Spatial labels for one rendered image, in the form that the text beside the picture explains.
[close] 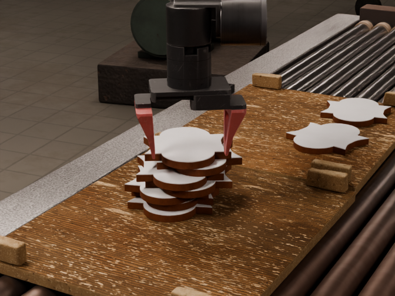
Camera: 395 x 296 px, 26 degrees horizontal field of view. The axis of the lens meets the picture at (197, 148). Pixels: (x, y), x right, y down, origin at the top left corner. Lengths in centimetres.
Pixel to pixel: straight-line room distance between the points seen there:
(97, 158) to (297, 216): 40
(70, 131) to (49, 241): 316
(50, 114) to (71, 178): 318
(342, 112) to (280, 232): 48
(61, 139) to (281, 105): 263
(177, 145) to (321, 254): 25
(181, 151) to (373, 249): 28
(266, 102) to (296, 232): 54
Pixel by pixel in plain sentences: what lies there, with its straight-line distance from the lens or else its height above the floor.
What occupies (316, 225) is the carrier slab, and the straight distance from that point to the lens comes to 114.
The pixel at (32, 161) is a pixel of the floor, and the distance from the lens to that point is 391.
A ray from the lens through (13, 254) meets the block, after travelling 105.
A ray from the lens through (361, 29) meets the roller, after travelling 233.
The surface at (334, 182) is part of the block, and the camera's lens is 124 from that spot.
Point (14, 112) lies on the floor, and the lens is 459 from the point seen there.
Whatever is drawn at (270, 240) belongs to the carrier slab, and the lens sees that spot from 110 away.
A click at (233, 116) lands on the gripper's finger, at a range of 110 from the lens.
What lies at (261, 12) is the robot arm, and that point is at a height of 121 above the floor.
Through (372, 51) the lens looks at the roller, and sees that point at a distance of 210.
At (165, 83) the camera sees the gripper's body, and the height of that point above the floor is 112.
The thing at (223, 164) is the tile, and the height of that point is 100.
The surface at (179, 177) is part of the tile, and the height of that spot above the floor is 99.
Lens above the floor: 144
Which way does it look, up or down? 21 degrees down
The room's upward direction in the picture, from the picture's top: straight up
